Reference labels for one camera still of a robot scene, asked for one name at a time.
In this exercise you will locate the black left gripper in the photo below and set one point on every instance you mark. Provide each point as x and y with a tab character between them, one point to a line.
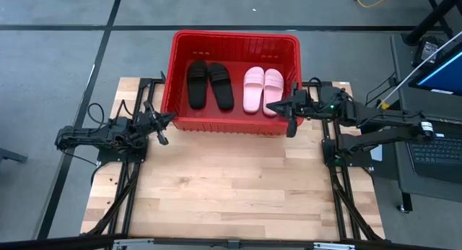
149	123

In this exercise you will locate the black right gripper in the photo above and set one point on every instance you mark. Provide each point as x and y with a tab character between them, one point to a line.
305	105

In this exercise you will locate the pink slide sandal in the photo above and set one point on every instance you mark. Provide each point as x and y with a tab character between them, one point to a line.
272	87
252	94

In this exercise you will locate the black slide sandal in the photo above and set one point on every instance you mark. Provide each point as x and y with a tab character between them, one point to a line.
196	91
222	91

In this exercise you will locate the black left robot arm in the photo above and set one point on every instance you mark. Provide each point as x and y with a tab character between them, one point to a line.
90	134

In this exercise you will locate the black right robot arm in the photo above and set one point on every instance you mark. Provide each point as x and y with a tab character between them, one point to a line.
382	118

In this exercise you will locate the red plastic bin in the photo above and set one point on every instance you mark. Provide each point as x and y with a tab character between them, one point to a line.
238	114

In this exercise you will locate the yellow connector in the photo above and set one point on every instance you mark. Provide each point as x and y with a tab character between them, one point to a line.
384	105

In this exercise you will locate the black power adapter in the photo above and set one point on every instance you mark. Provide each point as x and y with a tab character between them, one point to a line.
427	49

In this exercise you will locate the grey furniture leg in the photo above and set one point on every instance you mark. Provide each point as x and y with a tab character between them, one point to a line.
11	155

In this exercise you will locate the black keyboard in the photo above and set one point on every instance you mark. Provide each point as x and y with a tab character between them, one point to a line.
440	159

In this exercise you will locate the blue screen monitor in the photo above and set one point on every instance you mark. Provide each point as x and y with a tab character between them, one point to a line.
447	76

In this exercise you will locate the black laptop computer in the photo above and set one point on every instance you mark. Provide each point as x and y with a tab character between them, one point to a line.
433	194

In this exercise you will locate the black stand pole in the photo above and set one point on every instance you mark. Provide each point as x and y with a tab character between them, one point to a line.
433	17

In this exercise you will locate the silver rail bracket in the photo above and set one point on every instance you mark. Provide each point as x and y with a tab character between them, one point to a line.
332	246
126	244

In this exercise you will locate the black table edge rail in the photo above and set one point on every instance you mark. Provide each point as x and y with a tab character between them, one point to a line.
252	242

